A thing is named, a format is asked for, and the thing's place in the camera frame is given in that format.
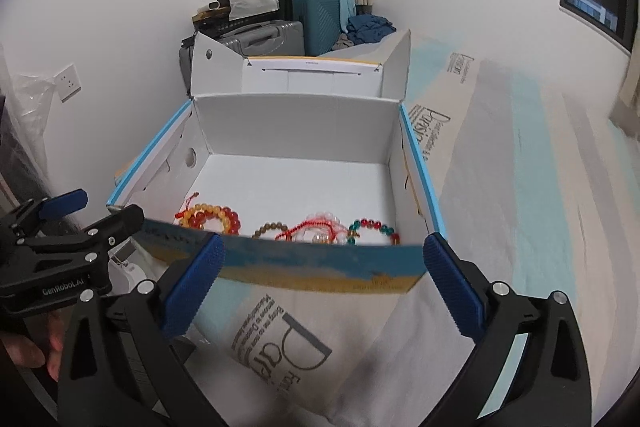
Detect clear plastic bag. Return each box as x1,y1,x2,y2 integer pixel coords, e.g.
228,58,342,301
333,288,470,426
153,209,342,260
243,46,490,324
0,72,56,198

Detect pink bead bracelet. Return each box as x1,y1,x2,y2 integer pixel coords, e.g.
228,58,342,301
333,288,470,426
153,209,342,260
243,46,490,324
305,209,346,244

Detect green and red bead bracelet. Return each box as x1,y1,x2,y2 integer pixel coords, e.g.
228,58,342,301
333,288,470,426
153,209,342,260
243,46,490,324
347,218,402,247

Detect teal suitcase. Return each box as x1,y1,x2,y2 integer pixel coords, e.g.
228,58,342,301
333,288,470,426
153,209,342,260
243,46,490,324
291,0,357,56

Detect white plastic object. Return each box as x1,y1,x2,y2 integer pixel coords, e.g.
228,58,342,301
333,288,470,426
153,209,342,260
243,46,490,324
107,242,166,288

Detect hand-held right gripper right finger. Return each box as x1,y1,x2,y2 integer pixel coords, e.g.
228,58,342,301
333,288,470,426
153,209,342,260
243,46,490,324
422,232,593,427

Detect blue clothes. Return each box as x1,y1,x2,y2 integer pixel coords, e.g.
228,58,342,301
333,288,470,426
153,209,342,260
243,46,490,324
340,14,397,46

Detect brown bead bracelet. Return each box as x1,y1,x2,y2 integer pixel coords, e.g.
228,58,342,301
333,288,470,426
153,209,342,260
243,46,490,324
251,220,290,242

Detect white cardboard box blue edges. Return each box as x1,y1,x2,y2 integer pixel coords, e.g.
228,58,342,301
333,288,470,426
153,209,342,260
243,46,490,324
106,29,443,295

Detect white wall socket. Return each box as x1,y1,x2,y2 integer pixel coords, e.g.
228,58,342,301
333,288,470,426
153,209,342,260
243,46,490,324
52,63,82,102

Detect person's left hand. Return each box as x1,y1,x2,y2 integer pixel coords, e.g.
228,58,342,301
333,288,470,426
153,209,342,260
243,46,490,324
0,307,66,380

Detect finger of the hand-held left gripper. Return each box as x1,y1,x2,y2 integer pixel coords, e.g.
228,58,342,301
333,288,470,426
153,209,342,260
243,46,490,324
80,204,146,266
10,189,90,238

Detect grey suitcase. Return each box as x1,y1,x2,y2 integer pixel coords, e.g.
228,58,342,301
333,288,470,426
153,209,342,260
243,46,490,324
179,21,306,98

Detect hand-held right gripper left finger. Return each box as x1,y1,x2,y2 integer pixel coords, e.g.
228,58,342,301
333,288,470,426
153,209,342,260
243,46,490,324
57,233,227,427

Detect red string bracelet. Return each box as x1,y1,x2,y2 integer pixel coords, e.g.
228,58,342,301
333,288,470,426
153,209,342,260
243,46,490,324
274,216,346,244

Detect yellow bead bracelet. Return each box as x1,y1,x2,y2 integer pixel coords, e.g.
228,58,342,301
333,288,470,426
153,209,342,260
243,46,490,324
180,202,221,230

